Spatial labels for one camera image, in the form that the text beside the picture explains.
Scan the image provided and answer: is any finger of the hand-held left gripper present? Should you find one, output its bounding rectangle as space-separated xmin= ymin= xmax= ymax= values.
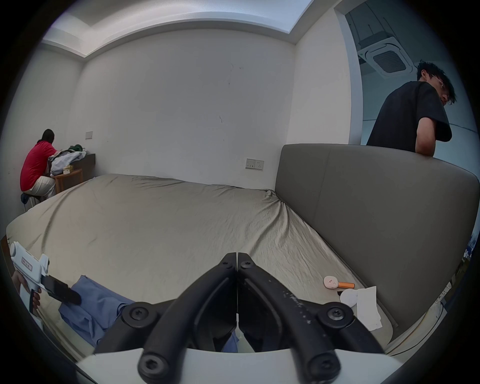
xmin=44 ymin=275 xmax=82 ymax=305

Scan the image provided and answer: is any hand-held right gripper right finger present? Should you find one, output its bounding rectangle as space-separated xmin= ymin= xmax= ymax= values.
xmin=238 ymin=253 xmax=386 ymax=384

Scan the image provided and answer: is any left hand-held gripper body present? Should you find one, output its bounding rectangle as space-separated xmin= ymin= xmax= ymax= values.
xmin=9 ymin=242 xmax=50 ymax=329

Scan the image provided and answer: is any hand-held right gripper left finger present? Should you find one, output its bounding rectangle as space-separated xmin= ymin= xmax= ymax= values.
xmin=94 ymin=253 xmax=238 ymax=384

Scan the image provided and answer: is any blue garment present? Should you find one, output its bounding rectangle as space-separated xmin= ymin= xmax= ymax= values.
xmin=59 ymin=275 xmax=241 ymax=353

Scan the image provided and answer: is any person's left hand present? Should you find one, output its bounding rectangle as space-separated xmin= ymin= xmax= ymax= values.
xmin=11 ymin=271 xmax=41 ymax=316

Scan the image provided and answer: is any pink and orange handheld fan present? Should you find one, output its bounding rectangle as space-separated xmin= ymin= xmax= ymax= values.
xmin=323 ymin=275 xmax=356 ymax=290

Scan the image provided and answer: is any bed with beige sheet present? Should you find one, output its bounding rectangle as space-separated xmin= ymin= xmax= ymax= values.
xmin=5 ymin=173 xmax=451 ymax=365

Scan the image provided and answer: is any white tissue paper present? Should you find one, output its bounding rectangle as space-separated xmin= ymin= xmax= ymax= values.
xmin=339 ymin=286 xmax=383 ymax=332

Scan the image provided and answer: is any wooden desk with clothes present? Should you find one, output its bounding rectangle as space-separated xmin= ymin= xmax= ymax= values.
xmin=49 ymin=144 xmax=96 ymax=194

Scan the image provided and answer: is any grey padded headboard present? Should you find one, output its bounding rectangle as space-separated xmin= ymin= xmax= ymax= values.
xmin=275 ymin=143 xmax=480 ymax=340

